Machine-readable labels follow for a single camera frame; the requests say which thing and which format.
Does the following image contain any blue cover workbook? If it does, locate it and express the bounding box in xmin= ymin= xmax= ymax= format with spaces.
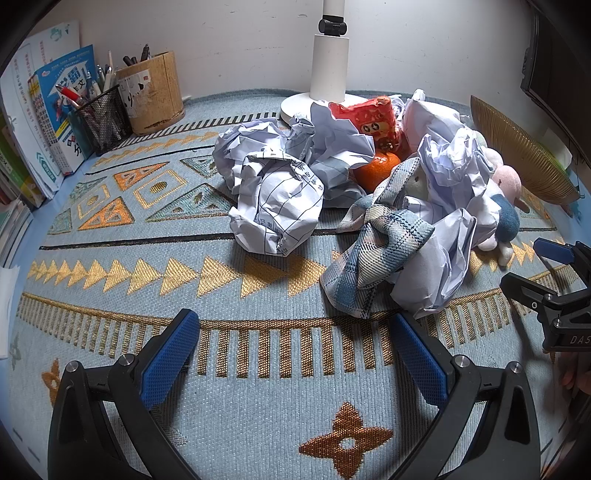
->
xmin=28 ymin=45 xmax=95 ymax=176

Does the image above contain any black mesh pen holder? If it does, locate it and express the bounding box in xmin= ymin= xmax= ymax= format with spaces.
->
xmin=68 ymin=85 xmax=134 ymax=155

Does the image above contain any person's right hand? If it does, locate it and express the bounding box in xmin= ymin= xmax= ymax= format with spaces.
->
xmin=556 ymin=353 xmax=591 ymax=416

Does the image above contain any mandarin orange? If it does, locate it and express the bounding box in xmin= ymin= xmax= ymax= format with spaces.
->
xmin=353 ymin=150 xmax=402 ymax=195

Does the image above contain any white desk lamp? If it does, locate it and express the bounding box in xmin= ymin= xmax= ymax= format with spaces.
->
xmin=279 ymin=0 xmax=402 ymax=127

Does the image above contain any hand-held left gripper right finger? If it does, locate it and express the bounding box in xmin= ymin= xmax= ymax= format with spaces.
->
xmin=390 ymin=311 xmax=542 ymax=480

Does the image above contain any large white paper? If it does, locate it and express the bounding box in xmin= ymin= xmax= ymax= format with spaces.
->
xmin=390 ymin=185 xmax=509 ymax=321

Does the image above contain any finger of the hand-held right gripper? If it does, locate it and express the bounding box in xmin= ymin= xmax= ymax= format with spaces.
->
xmin=501 ymin=271 xmax=561 ymax=324
xmin=533 ymin=237 xmax=591 ymax=278

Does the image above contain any lined paper ball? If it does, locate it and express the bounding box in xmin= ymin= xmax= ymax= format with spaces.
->
xmin=229 ymin=150 xmax=326 ymax=257

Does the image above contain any white paper sheet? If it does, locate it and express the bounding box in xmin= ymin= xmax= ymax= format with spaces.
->
xmin=0 ymin=267 xmax=21 ymax=360

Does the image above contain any plaid fabric bunny toy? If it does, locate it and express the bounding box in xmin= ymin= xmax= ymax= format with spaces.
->
xmin=321 ymin=157 xmax=437 ymax=319

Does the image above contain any amber ribbed glass bowl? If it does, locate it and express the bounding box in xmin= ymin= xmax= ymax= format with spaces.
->
xmin=470 ymin=95 xmax=580 ymax=206

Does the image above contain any red snack packet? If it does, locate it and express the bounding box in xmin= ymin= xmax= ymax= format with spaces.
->
xmin=329 ymin=95 xmax=407 ymax=155

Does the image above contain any stack of books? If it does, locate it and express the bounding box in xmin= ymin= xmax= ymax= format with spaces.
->
xmin=0 ymin=115 xmax=47 ymax=268

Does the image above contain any black monitor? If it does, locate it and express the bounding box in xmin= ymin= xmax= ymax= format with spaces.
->
xmin=519 ymin=0 xmax=591 ymax=153

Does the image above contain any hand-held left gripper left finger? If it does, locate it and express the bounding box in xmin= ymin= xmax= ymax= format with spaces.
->
xmin=47 ymin=308 xmax=204 ymax=480

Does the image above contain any red white pen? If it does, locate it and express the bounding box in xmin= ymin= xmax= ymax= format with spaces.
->
xmin=55 ymin=84 xmax=90 ymax=109

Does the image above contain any pastel plush toy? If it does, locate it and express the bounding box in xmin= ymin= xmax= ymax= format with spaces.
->
xmin=480 ymin=148 xmax=532 ymax=214

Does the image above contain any bamboo pen holder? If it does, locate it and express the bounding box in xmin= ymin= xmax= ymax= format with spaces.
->
xmin=115 ymin=51 xmax=185 ymax=136

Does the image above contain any blue patterned woven mat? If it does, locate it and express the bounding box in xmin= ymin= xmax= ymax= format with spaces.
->
xmin=9 ymin=88 xmax=583 ymax=480

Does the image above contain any green tissue pack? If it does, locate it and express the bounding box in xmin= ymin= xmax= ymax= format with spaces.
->
xmin=542 ymin=129 xmax=575 ymax=174

